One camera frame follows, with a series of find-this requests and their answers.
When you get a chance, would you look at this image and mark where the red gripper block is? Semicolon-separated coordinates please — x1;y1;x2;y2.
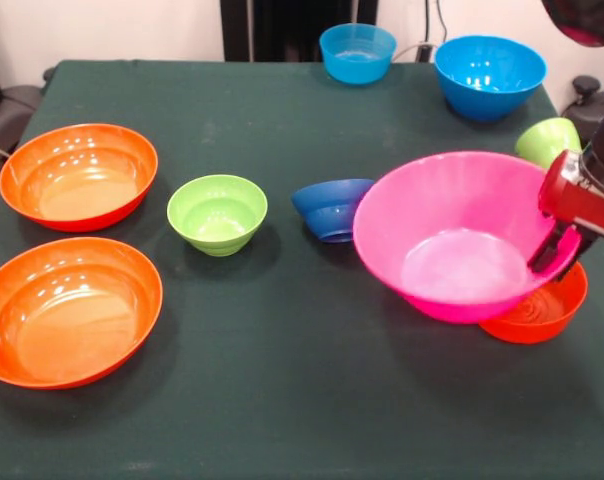
527;149;604;281

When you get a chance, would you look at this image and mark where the small orange bowl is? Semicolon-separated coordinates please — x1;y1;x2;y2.
478;259;589;345

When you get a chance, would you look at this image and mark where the green cup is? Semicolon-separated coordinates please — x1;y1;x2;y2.
514;117;582;171

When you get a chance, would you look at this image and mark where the large pink bowl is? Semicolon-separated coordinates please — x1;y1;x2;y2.
352;151;583;325

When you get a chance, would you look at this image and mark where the large light blue bowl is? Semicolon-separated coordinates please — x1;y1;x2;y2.
434;34;548;122

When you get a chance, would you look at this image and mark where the dark blue bowl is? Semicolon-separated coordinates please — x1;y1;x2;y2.
290;178;377;245

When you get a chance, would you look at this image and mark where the small light blue bowl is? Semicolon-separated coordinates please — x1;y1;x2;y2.
318;23;398;85

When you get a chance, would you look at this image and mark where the dark grey floor base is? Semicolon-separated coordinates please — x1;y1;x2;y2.
561;74;604;146
0;67;58;147

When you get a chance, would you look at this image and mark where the dark green tablecloth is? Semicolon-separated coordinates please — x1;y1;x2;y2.
0;59;604;480

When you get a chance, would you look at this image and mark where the green bowl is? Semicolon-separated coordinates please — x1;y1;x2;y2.
166;174;269;258

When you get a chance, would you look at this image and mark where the large orange bowl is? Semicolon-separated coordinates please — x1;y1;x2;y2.
0;123;159;233
0;236;164;391

